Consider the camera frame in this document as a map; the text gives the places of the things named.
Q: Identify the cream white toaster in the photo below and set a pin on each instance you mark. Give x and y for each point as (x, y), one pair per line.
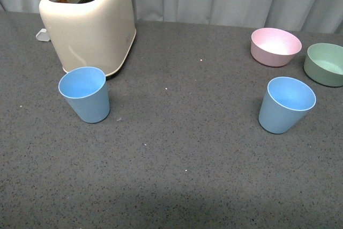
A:
(96, 33)

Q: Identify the green bowl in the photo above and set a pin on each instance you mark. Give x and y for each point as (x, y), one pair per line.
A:
(323, 64)

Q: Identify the pink bowl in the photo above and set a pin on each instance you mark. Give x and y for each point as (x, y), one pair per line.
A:
(274, 47)

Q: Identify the white power plug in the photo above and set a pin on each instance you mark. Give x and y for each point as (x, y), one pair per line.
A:
(43, 35)

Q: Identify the blue cup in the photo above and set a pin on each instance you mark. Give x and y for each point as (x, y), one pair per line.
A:
(86, 91)
(285, 102)

